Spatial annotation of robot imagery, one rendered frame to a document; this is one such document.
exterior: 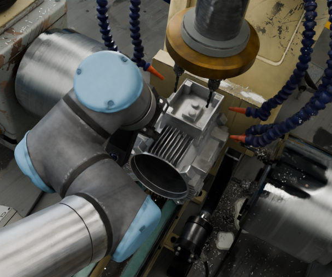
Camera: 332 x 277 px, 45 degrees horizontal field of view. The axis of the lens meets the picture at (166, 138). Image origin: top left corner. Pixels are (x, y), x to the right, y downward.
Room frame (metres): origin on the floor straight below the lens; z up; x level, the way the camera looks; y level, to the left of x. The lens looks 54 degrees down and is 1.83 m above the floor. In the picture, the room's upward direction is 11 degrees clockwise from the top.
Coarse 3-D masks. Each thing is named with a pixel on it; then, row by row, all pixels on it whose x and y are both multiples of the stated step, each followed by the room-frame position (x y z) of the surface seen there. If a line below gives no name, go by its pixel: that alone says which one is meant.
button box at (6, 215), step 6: (0, 210) 0.30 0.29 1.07; (6, 210) 0.30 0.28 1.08; (12, 210) 0.30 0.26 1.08; (0, 216) 0.28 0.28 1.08; (6, 216) 0.29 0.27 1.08; (12, 216) 0.29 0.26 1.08; (18, 216) 0.30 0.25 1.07; (0, 222) 0.27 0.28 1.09; (6, 222) 0.28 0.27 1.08; (12, 222) 0.28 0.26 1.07; (0, 228) 0.26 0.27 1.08
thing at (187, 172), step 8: (216, 120) 0.62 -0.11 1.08; (224, 120) 0.63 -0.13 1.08; (136, 144) 0.51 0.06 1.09; (144, 144) 0.51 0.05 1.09; (136, 152) 0.50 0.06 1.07; (184, 168) 0.47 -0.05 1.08; (184, 176) 0.46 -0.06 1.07; (192, 176) 0.46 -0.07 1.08; (176, 200) 0.46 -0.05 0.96; (184, 200) 0.46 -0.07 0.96
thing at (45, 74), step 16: (48, 32) 0.74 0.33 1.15; (64, 32) 0.74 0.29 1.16; (32, 48) 0.68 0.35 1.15; (48, 48) 0.67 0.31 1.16; (64, 48) 0.68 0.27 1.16; (80, 48) 0.69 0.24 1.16; (96, 48) 0.70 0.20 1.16; (32, 64) 0.63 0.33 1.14; (48, 64) 0.63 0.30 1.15; (64, 64) 0.64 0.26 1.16; (16, 80) 0.62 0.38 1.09; (32, 80) 0.60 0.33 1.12; (48, 80) 0.60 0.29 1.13; (64, 80) 0.60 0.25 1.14; (16, 96) 0.61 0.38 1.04; (32, 96) 0.58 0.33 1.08; (48, 96) 0.58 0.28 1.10; (32, 112) 0.58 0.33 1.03
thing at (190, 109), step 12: (192, 84) 0.67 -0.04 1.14; (180, 96) 0.65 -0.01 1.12; (192, 96) 0.65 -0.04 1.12; (204, 96) 0.66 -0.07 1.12; (180, 108) 0.61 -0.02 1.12; (192, 108) 0.61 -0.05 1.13; (204, 108) 0.62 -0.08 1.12; (216, 108) 0.60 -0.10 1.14; (168, 120) 0.56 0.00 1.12; (180, 120) 0.55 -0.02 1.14; (192, 120) 0.58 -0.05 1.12; (204, 120) 0.59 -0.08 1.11; (180, 132) 0.55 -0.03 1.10; (192, 132) 0.54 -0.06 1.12; (204, 132) 0.56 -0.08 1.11
